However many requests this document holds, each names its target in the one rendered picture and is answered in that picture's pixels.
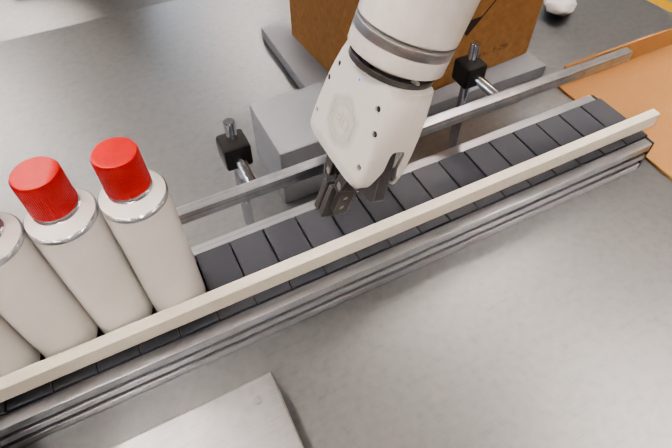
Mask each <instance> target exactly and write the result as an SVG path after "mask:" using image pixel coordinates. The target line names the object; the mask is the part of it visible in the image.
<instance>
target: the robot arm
mask: <svg viewBox="0 0 672 448"><path fill-rule="evenodd" d="M480 1H481V0H360V1H359V4H358V7H357V9H356V12H355V15H354V18H353V21H352V24H351V27H350V29H349V32H348V35H347V36H348V40H347V41H346V43H345V44H344V46H343V47H342V49H341V50H340V52H339V54H338V56H337V57H336V59H335V61H334V63H333V65H332V67H331V69H330V71H329V73H328V76H327V78H326V80H325V82H324V85H323V87H322V90H321V92H320V95H319V97H318V100H317V102H316V105H315V108H314V111H313V114H312V117H311V122H310V123H311V128H312V131H313V133H314V135H315V136H316V138H317V139H318V141H319V142H320V144H321V145H322V147H323V148H324V150H325V151H326V153H327V157H326V161H325V165H324V173H325V175H326V176H327V177H325V178H324V181H323V183H322V186H321V188H320V191H319V193H318V196H317V198H316V201H315V204H314V205H315V207H316V209H318V210H319V214H320V215H321V217H327V216H333V215H341V214H345V213H346V212H347V211H348V209H349V207H350V205H351V203H352V200H353V198H354V196H355V194H356V192H357V191H359V192H360V193H361V195H362V196H363V197H364V198H365V199H366V200H368V201H369V202H370V203H372V202H380V201H383V200H384V198H385V194H386V190H387V186H388V183H389V184H395V183H396V182H397V180H398V179H399V178H400V176H401V175H402V173H403V171H404V169H405V168H406V166H407V164H408V162H409V160H410V157H411V155H412V153H413V151H414V149H415V146H416V144H417V142H418V139H419V136H420V134H421V131H422V129H423V126H424V123H425V120H426V117H427V114H428V111H429V107H430V104H431V100H432V96H433V92H434V89H433V87H432V85H433V83H434V81H435V80H437V79H439V78H441V77H442V76H443V75H444V73H445V71H446V69H447V67H448V65H449V63H450V61H451V59H452V57H453V55H454V53H455V51H456V49H457V47H458V45H459V43H460V41H461V39H462V37H463V35H464V33H465V31H466V29H467V27H468V25H469V23H470V21H471V19H472V17H473V15H474V13H475V11H476V9H477V7H478V5H479V3H480Z"/></svg>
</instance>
